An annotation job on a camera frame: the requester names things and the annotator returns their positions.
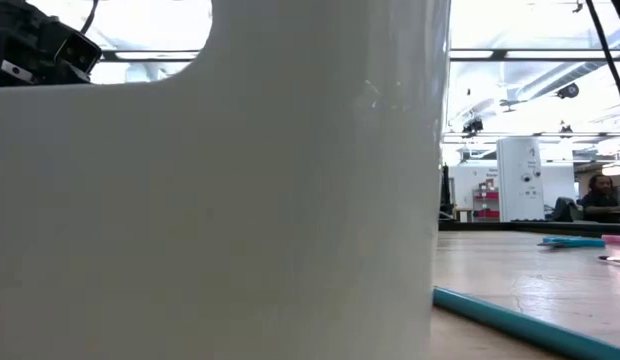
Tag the teal and orange paintbrush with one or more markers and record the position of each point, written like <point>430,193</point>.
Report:
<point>520,326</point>

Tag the black equipment stand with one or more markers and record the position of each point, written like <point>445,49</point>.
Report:
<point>446,195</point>

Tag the black ceiling fixture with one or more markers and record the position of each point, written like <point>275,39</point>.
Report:
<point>472,126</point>

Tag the dark overhead crossbar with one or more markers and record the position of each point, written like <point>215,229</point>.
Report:
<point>500,55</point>

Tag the red shelf unit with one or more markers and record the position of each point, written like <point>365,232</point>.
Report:
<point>487,196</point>

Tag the white column with cameras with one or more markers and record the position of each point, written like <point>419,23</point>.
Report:
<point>512,190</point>

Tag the round black ceiling spotlight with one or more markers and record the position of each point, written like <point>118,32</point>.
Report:
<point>569,90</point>

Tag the small black hanging hook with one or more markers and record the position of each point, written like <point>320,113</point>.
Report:
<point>578,7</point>

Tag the dark grey chair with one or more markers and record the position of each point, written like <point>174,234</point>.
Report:
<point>565,210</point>

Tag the teal plastic tool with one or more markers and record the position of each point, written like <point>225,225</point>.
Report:
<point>575,242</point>

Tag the person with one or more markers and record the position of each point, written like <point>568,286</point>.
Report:
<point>600,202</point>

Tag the rectangular ceiling lamp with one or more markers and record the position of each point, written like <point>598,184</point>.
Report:
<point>612,170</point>

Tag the pink plastic tool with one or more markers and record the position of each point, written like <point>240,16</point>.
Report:
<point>617,240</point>

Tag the thin black paintbrush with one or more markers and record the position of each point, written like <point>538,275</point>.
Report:
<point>615,259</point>

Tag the black table edge rail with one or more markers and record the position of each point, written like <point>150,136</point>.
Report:
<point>490,227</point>

